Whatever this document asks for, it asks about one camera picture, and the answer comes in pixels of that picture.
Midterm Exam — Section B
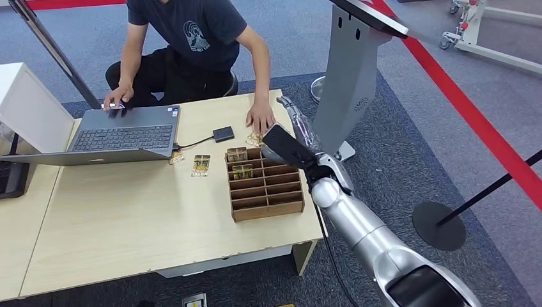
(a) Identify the person's right hand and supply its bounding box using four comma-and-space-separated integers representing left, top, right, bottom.
102, 83, 136, 112

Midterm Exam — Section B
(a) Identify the black card reader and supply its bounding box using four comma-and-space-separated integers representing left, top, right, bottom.
212, 125, 235, 143

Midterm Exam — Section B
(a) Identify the black stanchion pole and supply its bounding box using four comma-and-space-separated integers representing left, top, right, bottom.
7, 0, 102, 110

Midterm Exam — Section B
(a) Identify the black monitor stand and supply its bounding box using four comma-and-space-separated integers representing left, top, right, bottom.
0, 133, 31, 200

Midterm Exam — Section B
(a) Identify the grey floor socket plate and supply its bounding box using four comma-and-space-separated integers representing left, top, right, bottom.
182, 292, 208, 307

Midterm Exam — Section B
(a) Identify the person's left hand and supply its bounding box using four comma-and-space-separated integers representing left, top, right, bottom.
245, 101, 277, 136

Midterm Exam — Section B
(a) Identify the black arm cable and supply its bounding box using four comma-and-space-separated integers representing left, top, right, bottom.
315, 203, 360, 307

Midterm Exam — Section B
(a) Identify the grey laptop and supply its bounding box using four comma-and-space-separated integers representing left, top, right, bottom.
0, 105, 182, 167

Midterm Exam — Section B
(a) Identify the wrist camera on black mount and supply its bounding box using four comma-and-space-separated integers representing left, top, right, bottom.
261, 123, 318, 171

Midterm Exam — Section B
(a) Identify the black stool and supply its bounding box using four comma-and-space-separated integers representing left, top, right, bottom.
222, 71, 240, 98

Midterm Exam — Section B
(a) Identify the black card reader cable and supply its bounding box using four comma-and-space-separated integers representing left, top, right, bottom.
173, 135, 215, 152

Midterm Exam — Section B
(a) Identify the white cabinet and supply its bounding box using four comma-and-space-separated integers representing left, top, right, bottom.
0, 62, 76, 154

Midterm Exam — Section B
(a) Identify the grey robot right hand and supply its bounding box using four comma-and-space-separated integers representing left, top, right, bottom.
276, 96, 325, 156

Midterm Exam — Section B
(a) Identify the person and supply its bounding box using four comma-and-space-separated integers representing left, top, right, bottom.
102, 0, 277, 136

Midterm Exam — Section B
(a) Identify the black stanchion with round base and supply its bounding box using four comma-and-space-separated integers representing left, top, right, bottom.
412, 149, 542, 253

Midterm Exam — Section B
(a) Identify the white wheeled frame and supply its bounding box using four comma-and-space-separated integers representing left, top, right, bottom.
438, 0, 542, 76

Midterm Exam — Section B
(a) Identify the brown wooden card organizer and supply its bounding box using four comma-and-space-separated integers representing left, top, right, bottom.
224, 146, 306, 223

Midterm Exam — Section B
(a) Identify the chrome round base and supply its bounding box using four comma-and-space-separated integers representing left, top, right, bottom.
310, 76, 326, 105

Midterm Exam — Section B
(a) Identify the grey kiosk stand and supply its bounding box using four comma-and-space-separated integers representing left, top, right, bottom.
311, 0, 410, 163

